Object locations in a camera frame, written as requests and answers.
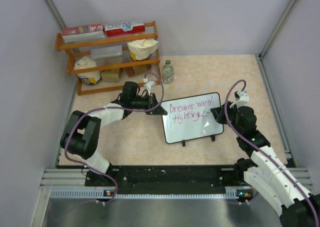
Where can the white flour bag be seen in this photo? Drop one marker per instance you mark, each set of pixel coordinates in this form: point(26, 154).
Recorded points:
point(87, 77)

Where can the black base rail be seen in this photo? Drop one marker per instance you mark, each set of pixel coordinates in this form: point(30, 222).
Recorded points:
point(174, 179)

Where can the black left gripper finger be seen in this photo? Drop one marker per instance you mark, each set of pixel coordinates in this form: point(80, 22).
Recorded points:
point(154, 103)
point(158, 112)

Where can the red white box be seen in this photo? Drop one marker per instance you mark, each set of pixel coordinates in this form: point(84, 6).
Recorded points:
point(124, 28)
point(83, 33)

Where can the tan cardboard box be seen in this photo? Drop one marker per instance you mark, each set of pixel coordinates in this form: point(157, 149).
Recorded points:
point(111, 75)

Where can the orange wooden shelf rack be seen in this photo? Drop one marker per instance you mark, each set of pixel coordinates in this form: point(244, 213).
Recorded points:
point(77, 50)

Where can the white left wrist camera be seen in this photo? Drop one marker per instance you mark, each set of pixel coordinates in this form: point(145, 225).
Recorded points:
point(149, 84)

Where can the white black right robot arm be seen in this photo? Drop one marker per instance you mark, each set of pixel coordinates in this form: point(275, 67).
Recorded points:
point(295, 205)

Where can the clear plastic container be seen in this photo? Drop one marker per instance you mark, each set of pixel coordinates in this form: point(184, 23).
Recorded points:
point(111, 55)

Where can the red white box left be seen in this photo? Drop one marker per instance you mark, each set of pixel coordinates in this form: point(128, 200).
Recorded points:
point(83, 33)

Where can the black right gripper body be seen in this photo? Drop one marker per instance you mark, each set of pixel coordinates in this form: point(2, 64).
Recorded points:
point(231, 113)

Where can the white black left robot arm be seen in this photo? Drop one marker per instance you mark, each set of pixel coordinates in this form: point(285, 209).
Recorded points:
point(81, 135)

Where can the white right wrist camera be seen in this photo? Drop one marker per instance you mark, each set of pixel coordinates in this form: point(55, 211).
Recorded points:
point(241, 99)

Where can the cream paper bag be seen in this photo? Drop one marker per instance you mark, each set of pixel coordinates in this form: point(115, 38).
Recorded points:
point(141, 49)

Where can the clear glass bottle green cap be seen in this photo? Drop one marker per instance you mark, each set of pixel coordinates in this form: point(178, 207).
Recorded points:
point(168, 72)

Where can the black framed whiteboard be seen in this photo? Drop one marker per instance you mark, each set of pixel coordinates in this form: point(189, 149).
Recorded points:
point(184, 120)

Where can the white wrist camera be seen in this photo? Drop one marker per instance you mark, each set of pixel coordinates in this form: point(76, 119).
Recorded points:
point(149, 84)
point(241, 99)

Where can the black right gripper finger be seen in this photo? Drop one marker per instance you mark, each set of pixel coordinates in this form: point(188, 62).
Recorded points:
point(220, 119)
point(217, 111)

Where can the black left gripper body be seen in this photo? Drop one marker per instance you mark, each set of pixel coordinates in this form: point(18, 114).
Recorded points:
point(143, 103)

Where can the red white box right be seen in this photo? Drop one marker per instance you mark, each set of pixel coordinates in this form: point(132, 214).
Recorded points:
point(124, 28)

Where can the grey slotted cable duct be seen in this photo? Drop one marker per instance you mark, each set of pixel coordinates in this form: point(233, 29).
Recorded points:
point(229, 193)

